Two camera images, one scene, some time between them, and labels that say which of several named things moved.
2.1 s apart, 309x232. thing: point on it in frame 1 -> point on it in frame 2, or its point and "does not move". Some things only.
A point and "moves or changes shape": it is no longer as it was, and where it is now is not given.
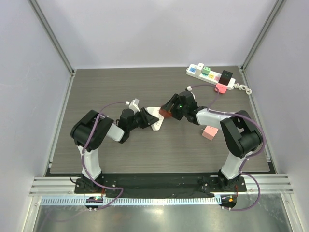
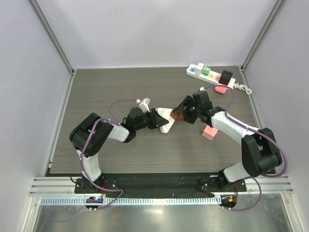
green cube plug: [205, 70] does not move
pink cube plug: [209, 132] does not move
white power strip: [212, 79] does not move
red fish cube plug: [165, 113] moves or changes shape
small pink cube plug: [221, 88] does not move
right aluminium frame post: [273, 13] does not move
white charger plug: [199, 69] does not move
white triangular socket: [155, 110] moves or changes shape
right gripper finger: [170, 105] -> [181, 108]
